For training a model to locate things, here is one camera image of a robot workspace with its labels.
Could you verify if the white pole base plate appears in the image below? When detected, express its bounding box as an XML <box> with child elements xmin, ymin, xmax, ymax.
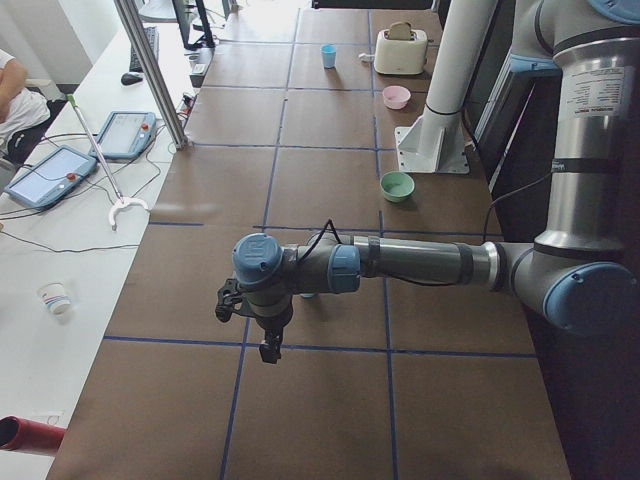
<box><xmin>394</xmin><ymin>110</ymin><xmax>470</xmax><ymax>175</ymax></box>

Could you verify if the aluminium frame post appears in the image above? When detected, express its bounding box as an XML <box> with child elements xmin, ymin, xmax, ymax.
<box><xmin>114</xmin><ymin>0</ymin><xmax>188</xmax><ymax>151</ymax></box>

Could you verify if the green bowl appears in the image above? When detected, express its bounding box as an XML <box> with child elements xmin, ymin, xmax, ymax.
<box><xmin>380</xmin><ymin>171</ymin><xmax>415</xmax><ymax>203</ymax></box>

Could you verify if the person in white shirt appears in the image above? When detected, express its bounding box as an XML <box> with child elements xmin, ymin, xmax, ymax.
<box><xmin>1</xmin><ymin>50</ymin><xmax>51</xmax><ymax>165</ymax></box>

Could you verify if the black keyboard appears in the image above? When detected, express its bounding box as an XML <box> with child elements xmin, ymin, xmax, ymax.
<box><xmin>128</xmin><ymin>25</ymin><xmax>160</xmax><ymax>72</ymax></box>

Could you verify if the teach pendant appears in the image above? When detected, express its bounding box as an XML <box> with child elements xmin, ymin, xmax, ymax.
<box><xmin>4</xmin><ymin>146</ymin><xmax>97</xmax><ymax>210</ymax></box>
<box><xmin>96</xmin><ymin>111</ymin><xmax>157</xmax><ymax>163</ymax></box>

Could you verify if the cream toaster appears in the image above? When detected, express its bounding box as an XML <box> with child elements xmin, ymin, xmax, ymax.
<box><xmin>373</xmin><ymin>29</ymin><xmax>428</xmax><ymax>75</ymax></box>

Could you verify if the black monitor stand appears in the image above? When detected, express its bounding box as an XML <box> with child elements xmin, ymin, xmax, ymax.
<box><xmin>172</xmin><ymin>0</ymin><xmax>216</xmax><ymax>51</ymax></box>

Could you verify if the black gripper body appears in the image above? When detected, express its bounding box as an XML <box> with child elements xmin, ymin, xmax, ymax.
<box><xmin>256</xmin><ymin>310</ymin><xmax>293</xmax><ymax>344</ymax></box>

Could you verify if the paper cup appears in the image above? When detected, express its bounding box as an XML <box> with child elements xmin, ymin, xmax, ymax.
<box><xmin>37</xmin><ymin>282</ymin><xmax>71</xmax><ymax>315</ymax></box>

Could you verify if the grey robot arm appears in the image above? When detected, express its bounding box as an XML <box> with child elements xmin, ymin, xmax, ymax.
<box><xmin>215</xmin><ymin>1</ymin><xmax>639</xmax><ymax>363</ymax></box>

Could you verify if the pink bowl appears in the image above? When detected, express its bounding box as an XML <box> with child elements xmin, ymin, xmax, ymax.
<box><xmin>382</xmin><ymin>85</ymin><xmax>411</xmax><ymax>110</ymax></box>

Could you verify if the toast slice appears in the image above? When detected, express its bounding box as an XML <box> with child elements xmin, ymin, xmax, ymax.
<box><xmin>387</xmin><ymin>22</ymin><xmax>412</xmax><ymax>41</ymax></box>

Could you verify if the far teach pendant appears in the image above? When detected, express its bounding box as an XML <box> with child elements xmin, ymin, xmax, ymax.
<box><xmin>96</xmin><ymin>111</ymin><xmax>157</xmax><ymax>163</ymax></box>

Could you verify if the near teach pendant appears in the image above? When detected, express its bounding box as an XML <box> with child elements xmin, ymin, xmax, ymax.
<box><xmin>4</xmin><ymin>146</ymin><xmax>97</xmax><ymax>210</ymax></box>

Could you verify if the black computer mouse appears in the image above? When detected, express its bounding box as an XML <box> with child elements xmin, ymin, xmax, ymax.
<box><xmin>120</xmin><ymin>72</ymin><xmax>144</xmax><ymax>86</ymax></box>

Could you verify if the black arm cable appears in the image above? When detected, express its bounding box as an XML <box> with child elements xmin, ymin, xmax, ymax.
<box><xmin>294</xmin><ymin>218</ymin><xmax>491</xmax><ymax>287</ymax></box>

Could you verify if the red tube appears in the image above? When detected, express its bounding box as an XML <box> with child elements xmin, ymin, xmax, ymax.
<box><xmin>1</xmin><ymin>416</ymin><xmax>66</xmax><ymax>457</ymax></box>

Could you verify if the reacher grabber stick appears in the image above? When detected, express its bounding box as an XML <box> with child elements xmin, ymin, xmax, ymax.
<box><xmin>66</xmin><ymin>94</ymin><xmax>149</xmax><ymax>231</ymax></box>

